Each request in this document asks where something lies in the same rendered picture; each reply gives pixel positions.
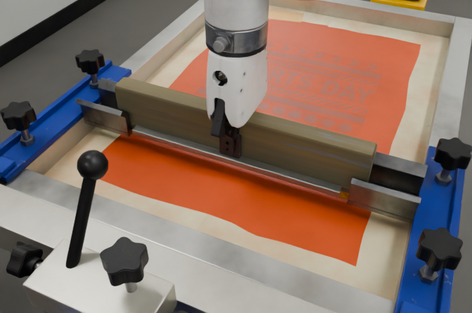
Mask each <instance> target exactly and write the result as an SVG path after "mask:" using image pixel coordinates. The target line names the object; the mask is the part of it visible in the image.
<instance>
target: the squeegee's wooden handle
mask: <svg viewBox="0 0 472 313"><path fill-rule="evenodd" d="M114 90H115V94H116V99H117V105H118V109H119V110H120V111H123V112H126V113H128V116H129V123H130V127H131V128H134V127H135V126H136V125H138V126H142V127H145V128H149V129H152V130H155V131H159V132H162V133H166V134H169V135H172V136H176V137H178V138H182V139H185V140H189V141H192V142H196V143H199V144H202V145H206V146H209V147H213V148H216V149H219V138H216V137H214V136H211V128H212V124H213V120H212V121H211V120H210V119H209V117H208V113H207V99H206V98H203V97H199V96H197V95H192V94H189V93H184V92H181V91H176V90H173V89H170V88H165V87H162V86H158V85H154V84H149V83H146V82H144V81H139V80H135V79H131V78H128V77H124V78H122V79H121V80H120V81H119V82H117V84H116V86H115V88H114ZM239 135H241V136H242V155H241V156H242V157H246V158H249V159H253V160H256V161H260V162H263V163H265V164H270V165H272V166H276V167H279V168H283V169H287V170H289V171H293V172H296V173H300V174H303V175H307V176H310V177H312V178H317V179H320V180H324V181H327V182H330V183H334V184H336V185H340V186H342V188H341V191H342V192H347V193H349V191H350V186H351V180H352V178H355V179H358V180H362V181H365V182H369V177H370V174H371V171H372V166H373V163H374V157H375V154H376V149H377V144H376V143H375V142H371V141H368V140H363V139H359V138H355V137H352V136H349V135H344V134H341V133H336V132H333V131H328V130H325V129H322V128H318V127H314V126H309V125H306V124H302V123H299V122H295V121H291V120H288V119H283V118H279V117H277V116H272V115H269V114H264V113H261V112H256V111H254V113H253V114H252V115H251V117H250V118H249V120H248V121H247V122H246V123H245V125H243V126H242V127H240V130H239Z"/></svg>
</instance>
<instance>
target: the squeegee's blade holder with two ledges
mask: <svg viewBox="0 0 472 313"><path fill-rule="evenodd" d="M132 132H133V134H134V135H137V136H139V137H142V138H146V139H148V140H153V141H155V142H160V143H162V144H165V145H169V146H172V147H175V148H179V149H182V150H185V151H188V152H192V153H194V154H198V155H201V156H204V157H208V158H210V159H215V160H217V161H222V162H224V163H227V164H231V165H233V166H237V167H240V168H244V169H247V170H250V171H253V172H257V173H260V174H263V175H267V176H270V177H272V178H277V179H279V180H283V181H286V182H290V183H293V184H295V185H300V186H302V187H306V188H309V189H313V190H315V191H319V192H322V193H325V194H329V195H332V196H335V197H339V195H340V193H341V188H342V186H340V185H336V184H334V183H330V182H327V181H324V180H320V179H317V178H312V177H310V176H307V175H303V174H300V173H296V172H293V171H289V170H287V169H283V168H279V167H276V166H272V165H270V164H265V163H263V162H260V161H256V160H253V159H249V158H246V157H243V156H241V157H240V158H239V159H237V158H235V157H232V156H228V155H225V154H221V153H220V151H219V149H216V148H213V147H209V146H206V145H202V144H199V143H196V142H192V141H189V140H185V139H182V138H178V137H176V136H172V135H169V134H166V133H162V132H159V131H155V130H152V129H149V128H145V127H142V126H138V125H136V126H135V127H134V128H133V129H132Z"/></svg>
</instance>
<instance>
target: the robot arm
mask: <svg viewBox="0 0 472 313"><path fill-rule="evenodd" d="M301 1H314V0H301ZM268 11H269V0H204V17H205V34H206V46H207V48H208V49H209V55H208V64H207V75H206V106H207V113H208V117H209V119H210V120H211V121H212V120H213V124H212V128H211V136H214V137H216V138H219V151H220V153H221V154H225V155H228V156H230V157H235V158H237V159H239V158H240V157H241V155H242V136H241V135H239V130H240V127H242V126H243V125H245V123H246V122H247V121H248V120H249V118H250V117H251V115H252V114H253V113H254V111H255V110H256V108H257V107H258V106H259V104H260V103H261V101H262V99H263V98H264V96H265V94H266V91H267V37H268ZM225 122H229V123H230V125H231V126H232V128H230V127H227V126H225Z"/></svg>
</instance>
